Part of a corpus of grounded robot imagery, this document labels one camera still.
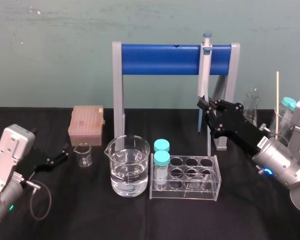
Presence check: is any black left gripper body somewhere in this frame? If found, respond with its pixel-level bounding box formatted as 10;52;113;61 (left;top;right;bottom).
16;146;53;182

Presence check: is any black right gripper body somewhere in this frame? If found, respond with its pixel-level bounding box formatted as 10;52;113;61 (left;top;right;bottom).
210;101;270;155

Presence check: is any glass beaker holding rod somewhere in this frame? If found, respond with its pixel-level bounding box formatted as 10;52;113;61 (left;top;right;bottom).
268;107;295;148

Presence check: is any cream stirring rod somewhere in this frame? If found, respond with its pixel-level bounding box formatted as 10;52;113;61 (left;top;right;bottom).
275;71;281;137

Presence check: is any small glass beaker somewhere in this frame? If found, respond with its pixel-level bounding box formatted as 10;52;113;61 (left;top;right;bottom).
73;143;93;168

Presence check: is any glass conical flask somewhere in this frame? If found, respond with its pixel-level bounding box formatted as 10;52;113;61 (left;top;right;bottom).
242;87;262;126

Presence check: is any pink pipette tip box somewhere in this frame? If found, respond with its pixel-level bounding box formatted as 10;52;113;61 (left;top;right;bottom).
67;104;106;147

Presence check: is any white pipette with blue button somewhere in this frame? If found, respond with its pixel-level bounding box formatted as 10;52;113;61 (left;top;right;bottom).
196;32;214;138

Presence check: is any clear bottle with teal cap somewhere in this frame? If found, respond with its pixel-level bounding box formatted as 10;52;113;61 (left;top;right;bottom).
281;96;298;137

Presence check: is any clear tube with teal cap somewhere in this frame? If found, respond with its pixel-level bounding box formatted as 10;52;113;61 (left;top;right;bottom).
153;139;171;154
153;150;171;192

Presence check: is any black table cloth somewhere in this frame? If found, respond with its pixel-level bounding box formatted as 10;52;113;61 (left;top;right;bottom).
0;106;300;240

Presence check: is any large glass beaker with water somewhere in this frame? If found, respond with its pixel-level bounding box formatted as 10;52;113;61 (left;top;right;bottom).
104;134;151;198

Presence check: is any clear acrylic tube rack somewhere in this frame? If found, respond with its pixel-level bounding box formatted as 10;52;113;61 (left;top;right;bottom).
148;154;221;202

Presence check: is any grey and blue pipette stand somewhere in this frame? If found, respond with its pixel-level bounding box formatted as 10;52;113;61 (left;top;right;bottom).
111;41;241;152

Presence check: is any thin dark right gripper cable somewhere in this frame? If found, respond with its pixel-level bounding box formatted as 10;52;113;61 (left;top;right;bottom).
258;123;289;149

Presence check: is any thin dark gripper cable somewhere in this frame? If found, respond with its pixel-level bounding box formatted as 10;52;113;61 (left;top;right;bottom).
258;123;289;149
22;180;53;221

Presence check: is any thin dark left gripper cable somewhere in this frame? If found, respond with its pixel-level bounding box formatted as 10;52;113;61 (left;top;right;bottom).
22;180;53;221

